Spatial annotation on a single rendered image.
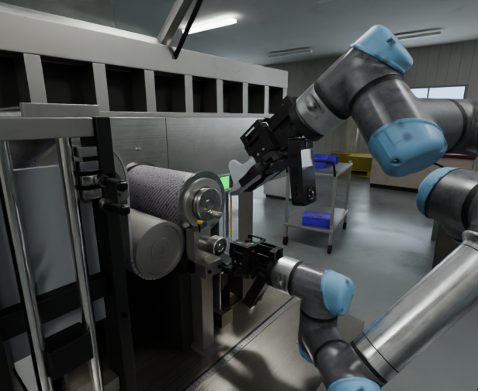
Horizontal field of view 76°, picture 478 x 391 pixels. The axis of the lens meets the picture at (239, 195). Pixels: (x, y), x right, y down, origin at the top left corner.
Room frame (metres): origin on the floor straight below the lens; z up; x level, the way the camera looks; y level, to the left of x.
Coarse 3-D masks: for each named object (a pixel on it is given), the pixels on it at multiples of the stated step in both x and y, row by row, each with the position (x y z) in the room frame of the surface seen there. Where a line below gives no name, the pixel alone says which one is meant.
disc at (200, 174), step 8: (192, 176) 0.65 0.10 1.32; (200, 176) 0.67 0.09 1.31; (208, 176) 0.68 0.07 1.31; (216, 176) 0.71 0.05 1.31; (184, 184) 0.63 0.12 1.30; (192, 184) 0.65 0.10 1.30; (184, 192) 0.63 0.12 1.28; (224, 192) 0.72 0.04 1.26; (184, 200) 0.63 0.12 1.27; (224, 200) 0.72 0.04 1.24; (184, 216) 0.63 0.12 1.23; (184, 224) 0.63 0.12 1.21
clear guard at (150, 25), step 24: (0, 0) 0.72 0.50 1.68; (24, 0) 0.75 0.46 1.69; (48, 0) 0.77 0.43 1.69; (72, 0) 0.80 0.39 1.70; (96, 0) 0.83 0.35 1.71; (120, 0) 0.87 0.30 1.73; (144, 0) 0.90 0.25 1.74; (168, 0) 0.94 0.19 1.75; (96, 24) 0.88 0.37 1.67; (120, 24) 0.92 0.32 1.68; (144, 24) 0.96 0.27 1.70
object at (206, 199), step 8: (200, 192) 0.64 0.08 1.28; (208, 192) 0.66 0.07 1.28; (216, 192) 0.68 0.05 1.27; (192, 200) 0.64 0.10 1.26; (200, 200) 0.64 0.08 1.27; (208, 200) 0.66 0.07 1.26; (216, 200) 0.68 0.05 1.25; (192, 208) 0.64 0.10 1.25; (200, 208) 0.64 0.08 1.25; (208, 208) 0.65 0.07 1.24; (216, 208) 0.67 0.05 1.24; (200, 216) 0.64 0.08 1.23; (208, 216) 0.65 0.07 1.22
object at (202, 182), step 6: (198, 180) 0.66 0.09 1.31; (204, 180) 0.67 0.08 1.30; (210, 180) 0.68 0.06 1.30; (192, 186) 0.64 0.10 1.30; (198, 186) 0.65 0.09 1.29; (204, 186) 0.67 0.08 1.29; (210, 186) 0.68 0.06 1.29; (216, 186) 0.70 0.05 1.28; (192, 192) 0.64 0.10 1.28; (186, 198) 0.63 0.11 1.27; (192, 198) 0.64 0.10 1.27; (186, 204) 0.63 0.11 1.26; (186, 210) 0.63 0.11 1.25; (186, 216) 0.63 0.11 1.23; (192, 216) 0.64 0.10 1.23; (192, 222) 0.64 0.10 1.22; (210, 222) 0.68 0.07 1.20
